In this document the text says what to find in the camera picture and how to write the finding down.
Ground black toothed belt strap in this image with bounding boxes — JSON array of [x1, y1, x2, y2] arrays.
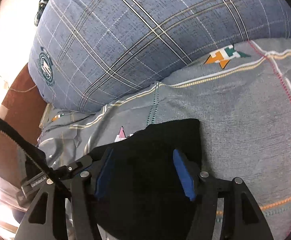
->
[[0, 110, 72, 196]]

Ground brown headboard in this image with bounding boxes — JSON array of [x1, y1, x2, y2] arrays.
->
[[0, 66, 47, 189]]

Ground black pants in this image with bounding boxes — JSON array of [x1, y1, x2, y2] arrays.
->
[[90, 119, 201, 239]]

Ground blue plaid pillow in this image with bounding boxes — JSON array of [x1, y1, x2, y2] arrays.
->
[[28, 0, 291, 112]]

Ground grey patterned bed sheet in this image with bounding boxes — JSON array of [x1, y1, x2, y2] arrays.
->
[[38, 38, 291, 239]]

